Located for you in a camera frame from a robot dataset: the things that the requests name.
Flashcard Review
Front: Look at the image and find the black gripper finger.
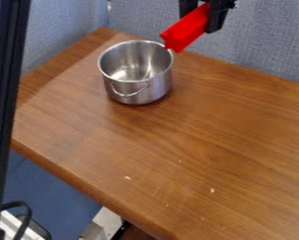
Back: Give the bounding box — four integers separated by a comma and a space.
180, 0, 198, 18
206, 0, 237, 34

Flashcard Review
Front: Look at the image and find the red block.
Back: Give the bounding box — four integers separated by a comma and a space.
161, 3, 210, 53

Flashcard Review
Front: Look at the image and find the metal pot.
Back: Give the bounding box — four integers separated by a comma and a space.
98, 39, 174, 105

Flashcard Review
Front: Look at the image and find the white device under table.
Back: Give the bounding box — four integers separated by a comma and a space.
0, 211, 46, 240

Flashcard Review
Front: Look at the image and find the black cable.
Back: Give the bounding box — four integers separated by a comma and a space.
0, 201, 34, 240

